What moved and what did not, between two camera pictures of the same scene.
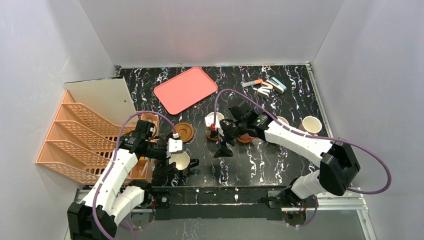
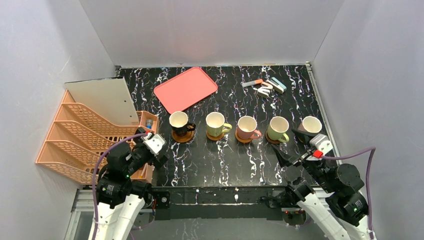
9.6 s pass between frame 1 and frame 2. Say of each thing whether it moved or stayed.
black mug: moved
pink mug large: stayed
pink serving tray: stayed
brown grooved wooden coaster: stayed
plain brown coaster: stayed
